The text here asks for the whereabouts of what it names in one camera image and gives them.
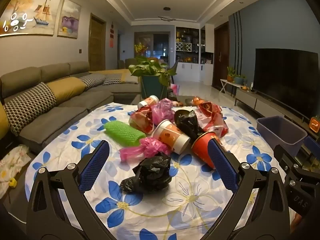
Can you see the plant in blue pot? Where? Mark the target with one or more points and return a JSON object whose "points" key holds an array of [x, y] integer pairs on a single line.
{"points": [[240, 80]]}

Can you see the small orange gadget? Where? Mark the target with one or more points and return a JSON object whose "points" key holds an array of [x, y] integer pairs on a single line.
{"points": [[315, 125]]}

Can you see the ceiling lamp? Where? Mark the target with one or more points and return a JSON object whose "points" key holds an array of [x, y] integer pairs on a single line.
{"points": [[166, 18]]}

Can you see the purple painting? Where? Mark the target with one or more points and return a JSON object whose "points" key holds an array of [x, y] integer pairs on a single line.
{"points": [[69, 18]]}

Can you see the black plastic bag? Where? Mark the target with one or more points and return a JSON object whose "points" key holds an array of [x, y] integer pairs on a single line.
{"points": [[187, 125], [150, 172]]}

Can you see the yellow cushion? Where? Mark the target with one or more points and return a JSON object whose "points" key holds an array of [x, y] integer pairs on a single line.
{"points": [[66, 90]]}

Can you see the yellow sofa blanket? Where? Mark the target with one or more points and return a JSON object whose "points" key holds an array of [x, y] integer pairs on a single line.
{"points": [[117, 73]]}

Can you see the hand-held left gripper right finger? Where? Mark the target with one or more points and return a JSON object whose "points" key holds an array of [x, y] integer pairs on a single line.
{"points": [[222, 165]]}

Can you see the person's right hand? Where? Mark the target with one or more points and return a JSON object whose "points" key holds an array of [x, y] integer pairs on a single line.
{"points": [[298, 220]]}

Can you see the oranges on cabinet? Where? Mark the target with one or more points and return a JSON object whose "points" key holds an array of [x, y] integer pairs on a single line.
{"points": [[245, 88]]}

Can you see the blue floral tablecloth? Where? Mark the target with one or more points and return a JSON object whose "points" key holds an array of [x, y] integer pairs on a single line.
{"points": [[175, 205]]}

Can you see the sailboat painting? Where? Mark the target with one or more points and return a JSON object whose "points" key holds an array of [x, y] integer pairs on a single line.
{"points": [[32, 12]]}

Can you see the small yellow toy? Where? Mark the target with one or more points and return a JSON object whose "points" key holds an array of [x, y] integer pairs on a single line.
{"points": [[12, 182]]}

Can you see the teal planter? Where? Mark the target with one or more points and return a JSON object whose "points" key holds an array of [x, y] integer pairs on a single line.
{"points": [[152, 87]]}

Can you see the large orange paper cup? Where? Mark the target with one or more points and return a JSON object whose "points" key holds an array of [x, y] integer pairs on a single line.
{"points": [[170, 136]]}

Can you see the floral cloth on floor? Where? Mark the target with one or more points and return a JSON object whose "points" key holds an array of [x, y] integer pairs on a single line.
{"points": [[13, 162]]}

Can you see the dark wooden door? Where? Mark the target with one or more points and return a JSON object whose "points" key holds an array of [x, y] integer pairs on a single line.
{"points": [[221, 55]]}

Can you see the plant in orange pot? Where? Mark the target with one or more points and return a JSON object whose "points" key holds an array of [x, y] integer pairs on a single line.
{"points": [[230, 75]]}

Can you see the green pothos plant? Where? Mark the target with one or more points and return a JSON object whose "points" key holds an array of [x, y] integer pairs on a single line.
{"points": [[147, 67]]}

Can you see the light wooden door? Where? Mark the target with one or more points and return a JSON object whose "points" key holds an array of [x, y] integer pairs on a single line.
{"points": [[97, 45]]}

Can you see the grey plastic bin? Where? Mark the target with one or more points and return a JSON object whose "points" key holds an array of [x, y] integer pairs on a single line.
{"points": [[280, 132]]}

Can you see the pink bag on floor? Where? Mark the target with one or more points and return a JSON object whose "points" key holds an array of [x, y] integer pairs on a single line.
{"points": [[174, 88]]}

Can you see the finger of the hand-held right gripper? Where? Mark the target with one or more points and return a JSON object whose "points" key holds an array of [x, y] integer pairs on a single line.
{"points": [[286, 156], [311, 146]]}

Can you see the green foam net sleeve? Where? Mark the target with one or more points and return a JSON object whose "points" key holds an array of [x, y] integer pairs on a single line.
{"points": [[122, 133]]}

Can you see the large houndstooth cushion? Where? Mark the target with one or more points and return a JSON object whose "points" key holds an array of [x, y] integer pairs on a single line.
{"points": [[27, 107]]}

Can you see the grey sofa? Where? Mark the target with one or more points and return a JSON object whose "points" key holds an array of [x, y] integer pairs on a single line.
{"points": [[62, 120]]}

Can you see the red paper cup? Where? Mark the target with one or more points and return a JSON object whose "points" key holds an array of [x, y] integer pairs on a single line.
{"points": [[201, 147]]}

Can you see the dark coffee table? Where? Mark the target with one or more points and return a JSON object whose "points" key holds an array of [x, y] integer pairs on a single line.
{"points": [[136, 98]]}

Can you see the white side table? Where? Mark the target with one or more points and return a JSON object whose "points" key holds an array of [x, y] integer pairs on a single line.
{"points": [[228, 82]]}

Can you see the black flat television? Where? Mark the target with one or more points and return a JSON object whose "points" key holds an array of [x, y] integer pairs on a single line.
{"points": [[287, 80]]}

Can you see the yellow flowers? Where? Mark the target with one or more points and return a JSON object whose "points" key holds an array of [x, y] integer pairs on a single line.
{"points": [[139, 49]]}

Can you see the grey television cabinet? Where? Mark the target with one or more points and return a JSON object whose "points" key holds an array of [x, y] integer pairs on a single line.
{"points": [[250, 101]]}

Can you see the small orange paper cup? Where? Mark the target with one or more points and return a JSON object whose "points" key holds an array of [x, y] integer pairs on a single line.
{"points": [[148, 102]]}

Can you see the glass balcony door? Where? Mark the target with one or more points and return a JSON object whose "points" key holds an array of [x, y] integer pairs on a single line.
{"points": [[160, 45]]}

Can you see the red wall decorations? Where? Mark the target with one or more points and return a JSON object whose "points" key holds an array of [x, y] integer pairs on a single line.
{"points": [[112, 33]]}

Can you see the small houndstooth cushion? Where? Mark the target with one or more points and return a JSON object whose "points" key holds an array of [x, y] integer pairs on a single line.
{"points": [[92, 80], [112, 80]]}

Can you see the pink plastic bag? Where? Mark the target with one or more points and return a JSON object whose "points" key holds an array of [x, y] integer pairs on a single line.
{"points": [[140, 150], [162, 112]]}

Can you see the fruit plate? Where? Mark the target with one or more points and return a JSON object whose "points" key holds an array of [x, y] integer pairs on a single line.
{"points": [[191, 102]]}

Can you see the white display cabinet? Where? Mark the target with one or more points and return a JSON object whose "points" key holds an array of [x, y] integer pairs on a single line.
{"points": [[190, 67]]}

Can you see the red white plastic bag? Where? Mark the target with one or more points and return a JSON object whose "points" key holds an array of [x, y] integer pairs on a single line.
{"points": [[141, 121], [212, 117]]}

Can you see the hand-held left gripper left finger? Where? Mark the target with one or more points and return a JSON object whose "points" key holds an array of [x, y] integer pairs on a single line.
{"points": [[96, 166]]}

